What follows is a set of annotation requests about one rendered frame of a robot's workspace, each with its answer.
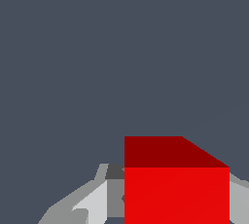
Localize red cube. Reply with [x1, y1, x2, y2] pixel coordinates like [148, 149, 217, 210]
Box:
[124, 135, 231, 224]

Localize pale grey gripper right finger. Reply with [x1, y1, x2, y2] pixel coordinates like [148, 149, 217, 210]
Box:
[229, 172, 249, 224]

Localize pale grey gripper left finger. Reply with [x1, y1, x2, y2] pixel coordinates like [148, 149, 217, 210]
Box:
[37, 163, 125, 224]

